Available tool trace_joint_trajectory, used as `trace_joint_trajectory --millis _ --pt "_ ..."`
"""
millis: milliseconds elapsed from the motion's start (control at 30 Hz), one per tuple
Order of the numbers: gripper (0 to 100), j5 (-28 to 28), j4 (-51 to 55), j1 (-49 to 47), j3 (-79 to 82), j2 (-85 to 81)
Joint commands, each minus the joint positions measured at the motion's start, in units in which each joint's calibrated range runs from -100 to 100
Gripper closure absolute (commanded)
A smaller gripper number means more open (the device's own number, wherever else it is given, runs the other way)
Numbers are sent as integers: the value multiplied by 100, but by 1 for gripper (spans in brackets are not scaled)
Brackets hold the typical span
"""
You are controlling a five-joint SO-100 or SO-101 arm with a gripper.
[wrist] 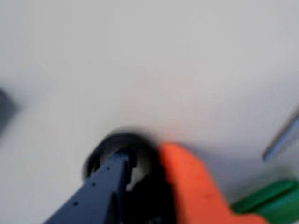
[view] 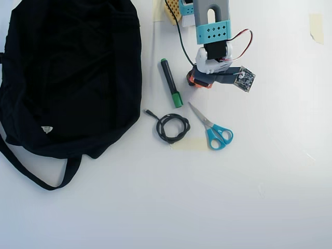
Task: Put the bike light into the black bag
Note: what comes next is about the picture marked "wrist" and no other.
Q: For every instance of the small black flashlight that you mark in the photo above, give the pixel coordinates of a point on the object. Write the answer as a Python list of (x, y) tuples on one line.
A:
[(5, 109)]

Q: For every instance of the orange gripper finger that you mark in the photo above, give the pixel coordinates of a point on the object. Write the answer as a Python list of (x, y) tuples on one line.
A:
[(194, 191)]

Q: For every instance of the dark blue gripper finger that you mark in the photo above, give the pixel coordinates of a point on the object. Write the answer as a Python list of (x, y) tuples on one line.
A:
[(98, 193)]

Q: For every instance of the black marker with green cap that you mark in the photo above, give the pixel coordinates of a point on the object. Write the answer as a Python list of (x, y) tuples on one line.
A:
[(275, 200)]

